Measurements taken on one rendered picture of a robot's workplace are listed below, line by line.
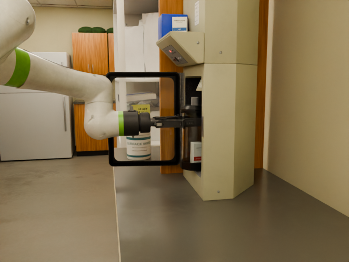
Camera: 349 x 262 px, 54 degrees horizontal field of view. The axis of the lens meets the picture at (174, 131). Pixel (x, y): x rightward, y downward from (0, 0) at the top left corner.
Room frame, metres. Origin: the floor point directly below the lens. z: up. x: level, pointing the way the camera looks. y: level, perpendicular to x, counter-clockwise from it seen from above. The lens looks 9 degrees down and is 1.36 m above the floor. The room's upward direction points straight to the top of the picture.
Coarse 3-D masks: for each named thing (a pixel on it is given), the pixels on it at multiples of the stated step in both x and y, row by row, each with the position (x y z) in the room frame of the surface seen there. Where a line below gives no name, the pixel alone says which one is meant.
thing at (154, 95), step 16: (128, 80) 1.42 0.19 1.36; (144, 80) 1.42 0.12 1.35; (160, 80) 1.43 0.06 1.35; (128, 96) 1.42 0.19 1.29; (144, 96) 1.42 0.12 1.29; (160, 96) 1.43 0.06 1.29; (160, 112) 1.43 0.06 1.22; (160, 128) 1.43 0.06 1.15; (128, 144) 1.42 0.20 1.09; (144, 144) 1.42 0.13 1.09; (160, 144) 1.43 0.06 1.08; (128, 160) 1.42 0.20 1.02; (144, 160) 1.42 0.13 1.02; (160, 160) 1.43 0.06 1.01
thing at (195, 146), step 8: (192, 128) 1.23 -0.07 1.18; (200, 128) 1.23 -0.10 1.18; (184, 136) 1.24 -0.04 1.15; (192, 136) 1.23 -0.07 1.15; (200, 136) 1.23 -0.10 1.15; (184, 144) 1.24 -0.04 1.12; (192, 144) 1.23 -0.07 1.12; (200, 144) 1.23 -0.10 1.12; (184, 152) 1.24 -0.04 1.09; (192, 152) 1.23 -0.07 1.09; (200, 152) 1.24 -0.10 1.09; (184, 160) 1.24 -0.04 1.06; (192, 160) 1.23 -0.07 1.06; (200, 160) 1.24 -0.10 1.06
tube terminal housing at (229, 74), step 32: (192, 0) 1.30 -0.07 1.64; (224, 0) 1.15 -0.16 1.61; (256, 0) 1.29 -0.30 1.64; (224, 32) 1.15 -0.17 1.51; (256, 32) 1.30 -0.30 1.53; (224, 64) 1.15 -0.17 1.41; (256, 64) 1.31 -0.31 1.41; (224, 96) 1.15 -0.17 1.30; (256, 96) 1.32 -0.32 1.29; (224, 128) 1.15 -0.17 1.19; (224, 160) 1.15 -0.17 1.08; (224, 192) 1.15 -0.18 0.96
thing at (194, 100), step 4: (192, 100) 1.26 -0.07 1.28; (196, 100) 1.26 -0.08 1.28; (188, 104) 1.29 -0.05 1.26; (192, 104) 1.26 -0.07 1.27; (196, 104) 1.26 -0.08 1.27; (184, 108) 1.25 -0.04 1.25; (188, 108) 1.24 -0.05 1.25; (192, 108) 1.23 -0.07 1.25; (196, 108) 1.23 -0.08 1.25; (200, 108) 1.24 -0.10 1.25
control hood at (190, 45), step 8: (176, 32) 1.12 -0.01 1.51; (184, 32) 1.12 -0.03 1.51; (192, 32) 1.13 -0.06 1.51; (200, 32) 1.13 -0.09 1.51; (160, 40) 1.30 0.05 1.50; (168, 40) 1.19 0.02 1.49; (176, 40) 1.12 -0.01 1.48; (184, 40) 1.12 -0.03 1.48; (192, 40) 1.13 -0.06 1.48; (200, 40) 1.13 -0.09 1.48; (160, 48) 1.41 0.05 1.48; (176, 48) 1.20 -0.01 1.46; (184, 48) 1.12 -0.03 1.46; (192, 48) 1.13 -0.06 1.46; (200, 48) 1.13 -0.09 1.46; (168, 56) 1.42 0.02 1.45; (184, 56) 1.19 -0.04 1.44; (192, 56) 1.13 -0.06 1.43; (200, 56) 1.13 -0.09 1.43; (176, 64) 1.43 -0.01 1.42; (184, 64) 1.30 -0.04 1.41; (192, 64) 1.24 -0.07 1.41
